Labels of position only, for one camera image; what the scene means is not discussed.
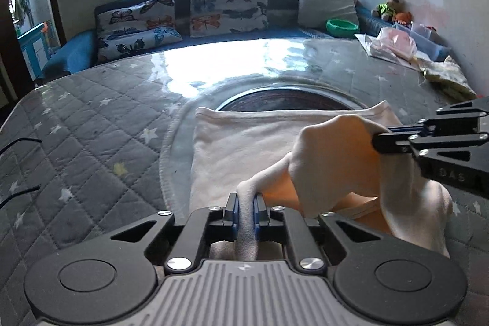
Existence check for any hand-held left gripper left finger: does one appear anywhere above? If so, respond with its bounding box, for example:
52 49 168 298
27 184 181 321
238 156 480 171
110 192 240 272

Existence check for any brown green plush toy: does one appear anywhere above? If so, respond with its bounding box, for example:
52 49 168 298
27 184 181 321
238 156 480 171
376 0 406 22

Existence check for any grey cushion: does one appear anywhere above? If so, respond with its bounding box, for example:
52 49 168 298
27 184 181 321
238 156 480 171
297 0 360 33

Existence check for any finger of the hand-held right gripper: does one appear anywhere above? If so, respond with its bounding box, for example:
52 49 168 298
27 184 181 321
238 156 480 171
386 99 489 135
371 132 489 199

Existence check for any green bowl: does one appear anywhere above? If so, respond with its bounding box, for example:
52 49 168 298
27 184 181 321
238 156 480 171
326 19 359 38

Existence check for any white garment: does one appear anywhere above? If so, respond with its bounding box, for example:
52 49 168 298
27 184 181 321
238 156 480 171
189 101 454 262

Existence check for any black cable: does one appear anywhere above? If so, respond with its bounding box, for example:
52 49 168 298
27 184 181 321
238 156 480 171
0 137 43 156
0 186 41 207

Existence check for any large butterfly print cushion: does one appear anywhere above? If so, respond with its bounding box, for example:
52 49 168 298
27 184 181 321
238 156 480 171
189 0 270 38

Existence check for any small butterfly print cushion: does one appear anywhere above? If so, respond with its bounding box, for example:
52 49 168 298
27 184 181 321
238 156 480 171
95 0 176 32
97 27 183 63

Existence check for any grey quilted star table cover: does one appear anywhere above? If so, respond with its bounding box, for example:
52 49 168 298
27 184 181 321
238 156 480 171
0 36 489 326

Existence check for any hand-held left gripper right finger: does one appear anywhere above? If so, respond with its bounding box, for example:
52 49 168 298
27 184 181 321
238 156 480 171
254 192 383 273

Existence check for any blue sofa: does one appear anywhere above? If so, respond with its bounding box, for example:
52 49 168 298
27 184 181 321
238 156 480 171
40 0 451 78

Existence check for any clear plastic box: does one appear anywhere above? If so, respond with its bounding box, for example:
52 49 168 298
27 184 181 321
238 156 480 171
393 22 451 61

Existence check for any blue cabinet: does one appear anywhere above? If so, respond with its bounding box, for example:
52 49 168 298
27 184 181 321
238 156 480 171
17 20 62 80

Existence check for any yellow patterned cloth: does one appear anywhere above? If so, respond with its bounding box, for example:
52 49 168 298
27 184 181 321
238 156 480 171
410 53 478 101

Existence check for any pink clear plastic bag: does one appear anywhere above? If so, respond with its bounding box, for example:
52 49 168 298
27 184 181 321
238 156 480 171
355 26 418 62

